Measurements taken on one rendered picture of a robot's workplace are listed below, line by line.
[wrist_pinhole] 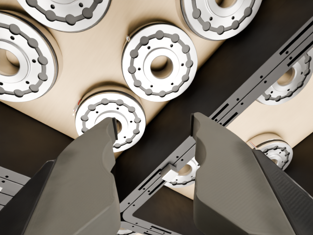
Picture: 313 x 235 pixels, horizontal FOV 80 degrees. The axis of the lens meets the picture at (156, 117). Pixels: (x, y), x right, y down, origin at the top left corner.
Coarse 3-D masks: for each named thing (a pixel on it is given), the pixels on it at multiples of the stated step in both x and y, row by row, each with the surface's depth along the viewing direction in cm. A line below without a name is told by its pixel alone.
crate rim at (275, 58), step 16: (304, 32) 19; (288, 48) 19; (272, 64) 20; (256, 80) 20; (240, 96) 21; (224, 112) 22; (192, 144) 23; (160, 160) 24; (176, 160) 24; (0, 176) 21; (16, 176) 21; (32, 176) 22; (144, 176) 25; (128, 192) 26
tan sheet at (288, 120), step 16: (304, 96) 35; (256, 112) 35; (272, 112) 36; (288, 112) 36; (304, 112) 37; (240, 128) 36; (256, 128) 37; (272, 128) 38; (288, 128) 39; (304, 128) 39; (192, 192) 43
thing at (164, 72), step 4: (168, 60) 26; (168, 64) 27; (164, 68) 28; (168, 68) 26; (152, 72) 26; (156, 72) 28; (160, 72) 28; (164, 72) 27; (168, 72) 26; (160, 76) 26
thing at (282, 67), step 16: (304, 48) 20; (288, 64) 20; (272, 80) 21; (256, 96) 21; (240, 112) 22; (160, 176) 25; (144, 192) 26; (128, 208) 27; (144, 224) 29; (160, 224) 31
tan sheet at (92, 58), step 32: (0, 0) 21; (128, 0) 23; (160, 0) 24; (96, 32) 24; (128, 32) 25; (64, 64) 26; (96, 64) 26; (160, 64) 28; (64, 96) 28; (64, 128) 30
